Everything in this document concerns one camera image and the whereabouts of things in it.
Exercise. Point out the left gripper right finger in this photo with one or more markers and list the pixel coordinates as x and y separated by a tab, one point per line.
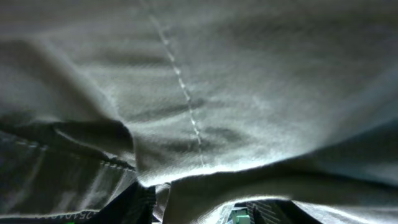
270	212

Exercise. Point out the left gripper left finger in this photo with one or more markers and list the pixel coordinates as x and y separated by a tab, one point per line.
133	206

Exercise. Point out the khaki green shorts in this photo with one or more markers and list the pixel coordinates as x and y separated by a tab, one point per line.
213	103

